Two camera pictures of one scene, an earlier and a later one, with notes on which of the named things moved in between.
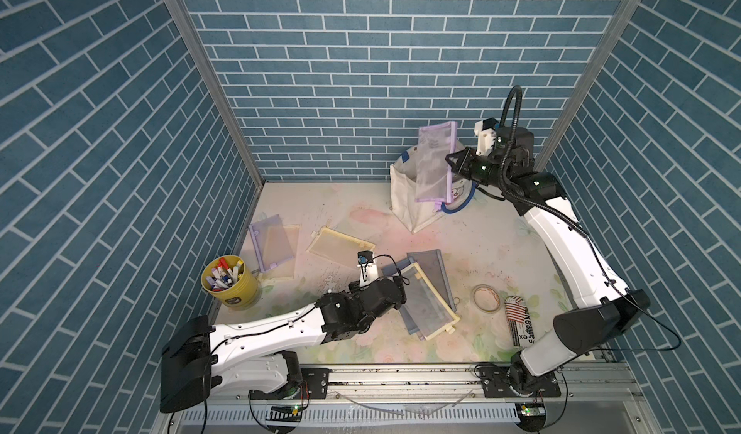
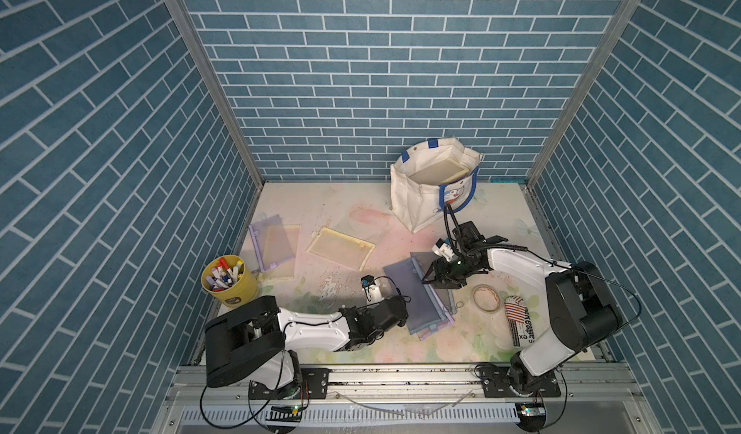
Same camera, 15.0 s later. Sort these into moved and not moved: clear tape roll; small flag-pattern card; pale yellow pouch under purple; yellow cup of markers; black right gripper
Moved: black right gripper
Not moved: yellow cup of markers; pale yellow pouch under purple; small flag-pattern card; clear tape roll
